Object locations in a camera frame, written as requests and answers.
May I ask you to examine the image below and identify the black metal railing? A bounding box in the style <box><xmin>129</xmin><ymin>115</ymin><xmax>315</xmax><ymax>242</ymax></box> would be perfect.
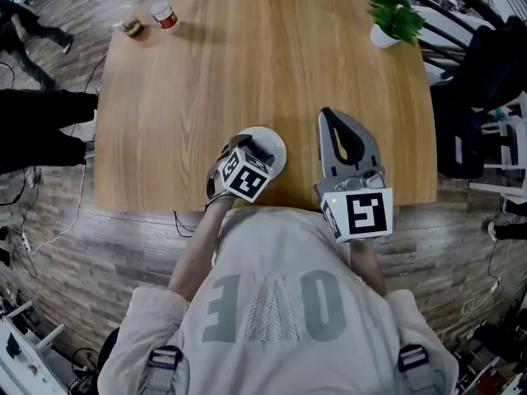
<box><xmin>409</xmin><ymin>0</ymin><xmax>497</xmax><ymax>76</ymax></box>

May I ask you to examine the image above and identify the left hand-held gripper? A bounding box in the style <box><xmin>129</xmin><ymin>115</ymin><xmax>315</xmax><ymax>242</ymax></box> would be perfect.
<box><xmin>217</xmin><ymin>133</ymin><xmax>276</xmax><ymax>204</ymax></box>

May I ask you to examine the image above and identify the person's right forearm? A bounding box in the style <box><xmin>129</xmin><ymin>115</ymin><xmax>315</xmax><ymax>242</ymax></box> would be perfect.
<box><xmin>348</xmin><ymin>238</ymin><xmax>389</xmax><ymax>299</ymax></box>

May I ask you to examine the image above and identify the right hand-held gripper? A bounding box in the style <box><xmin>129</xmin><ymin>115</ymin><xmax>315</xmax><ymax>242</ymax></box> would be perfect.
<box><xmin>313</xmin><ymin>106</ymin><xmax>394</xmax><ymax>244</ymax></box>

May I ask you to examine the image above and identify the green plant in white pot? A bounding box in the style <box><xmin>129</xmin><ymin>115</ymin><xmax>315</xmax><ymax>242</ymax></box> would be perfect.
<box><xmin>355</xmin><ymin>0</ymin><xmax>427</xmax><ymax>50</ymax></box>

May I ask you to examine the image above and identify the person's left forearm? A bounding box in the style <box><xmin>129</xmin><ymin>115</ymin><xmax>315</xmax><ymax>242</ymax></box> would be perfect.
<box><xmin>167</xmin><ymin>197</ymin><xmax>236</xmax><ymax>304</ymax></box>

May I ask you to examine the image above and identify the clear bottle with red label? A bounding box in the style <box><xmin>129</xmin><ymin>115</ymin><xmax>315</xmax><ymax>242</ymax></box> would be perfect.
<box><xmin>141</xmin><ymin>0</ymin><xmax>180</xmax><ymax>33</ymax></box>

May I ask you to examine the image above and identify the white round plate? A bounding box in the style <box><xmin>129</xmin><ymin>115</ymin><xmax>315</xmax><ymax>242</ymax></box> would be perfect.
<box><xmin>236</xmin><ymin>126</ymin><xmax>288</xmax><ymax>181</ymax></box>

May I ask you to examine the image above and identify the black backpack strap buckle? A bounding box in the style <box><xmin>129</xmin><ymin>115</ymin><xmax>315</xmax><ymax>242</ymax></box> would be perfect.
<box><xmin>396</xmin><ymin>343</ymin><xmax>438</xmax><ymax>395</ymax></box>
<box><xmin>143</xmin><ymin>345</ymin><xmax>183</xmax><ymax>395</ymax></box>

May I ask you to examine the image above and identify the tangled white cable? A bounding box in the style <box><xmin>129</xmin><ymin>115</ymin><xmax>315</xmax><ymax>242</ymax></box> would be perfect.
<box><xmin>459</xmin><ymin>276</ymin><xmax>502</xmax><ymax>321</ymax></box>

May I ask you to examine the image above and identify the person's left hand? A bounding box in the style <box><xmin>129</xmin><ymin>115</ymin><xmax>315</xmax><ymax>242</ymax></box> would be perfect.
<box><xmin>205</xmin><ymin>142</ymin><xmax>236</xmax><ymax>202</ymax></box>

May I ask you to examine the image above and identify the person's white printed shirt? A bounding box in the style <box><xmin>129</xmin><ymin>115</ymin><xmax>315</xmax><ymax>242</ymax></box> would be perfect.
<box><xmin>97</xmin><ymin>205</ymin><xmax>460</xmax><ymax>395</ymax></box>

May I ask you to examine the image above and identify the wooden table with white legs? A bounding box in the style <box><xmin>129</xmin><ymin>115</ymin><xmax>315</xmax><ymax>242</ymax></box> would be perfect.
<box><xmin>93</xmin><ymin>0</ymin><xmax>439</xmax><ymax>213</ymax></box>

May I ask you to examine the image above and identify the black office chair with jacket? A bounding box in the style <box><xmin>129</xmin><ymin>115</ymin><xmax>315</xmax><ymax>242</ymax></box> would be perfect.
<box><xmin>429</xmin><ymin>14</ymin><xmax>527</xmax><ymax>181</ymax></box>

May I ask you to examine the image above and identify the white shelf unit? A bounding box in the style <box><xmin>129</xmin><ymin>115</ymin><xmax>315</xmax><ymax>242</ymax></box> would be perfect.
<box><xmin>469</xmin><ymin>92</ymin><xmax>527</xmax><ymax>206</ymax></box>

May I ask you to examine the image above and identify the white floor cable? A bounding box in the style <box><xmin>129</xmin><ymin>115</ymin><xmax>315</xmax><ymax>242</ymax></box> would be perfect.
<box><xmin>23</xmin><ymin>161</ymin><xmax>88</xmax><ymax>257</ymax></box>

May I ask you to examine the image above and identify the clear plastic drink cup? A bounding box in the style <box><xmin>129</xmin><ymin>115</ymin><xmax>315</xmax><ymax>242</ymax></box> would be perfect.
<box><xmin>112</xmin><ymin>3</ymin><xmax>146</xmax><ymax>39</ymax></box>

